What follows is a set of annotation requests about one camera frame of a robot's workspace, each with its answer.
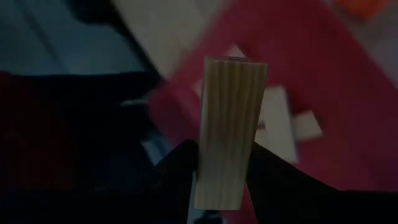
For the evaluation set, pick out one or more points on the plain wooden block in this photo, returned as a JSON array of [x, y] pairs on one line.
[[308, 126], [230, 133], [236, 52]]

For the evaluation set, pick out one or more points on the pink plastic bin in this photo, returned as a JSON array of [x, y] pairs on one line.
[[342, 93]]

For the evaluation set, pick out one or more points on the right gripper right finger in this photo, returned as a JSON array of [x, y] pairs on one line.
[[273, 174]]

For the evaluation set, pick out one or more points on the orange plastic brick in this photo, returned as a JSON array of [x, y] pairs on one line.
[[362, 6]]

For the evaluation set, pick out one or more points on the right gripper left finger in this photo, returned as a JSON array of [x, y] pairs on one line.
[[174, 171]]

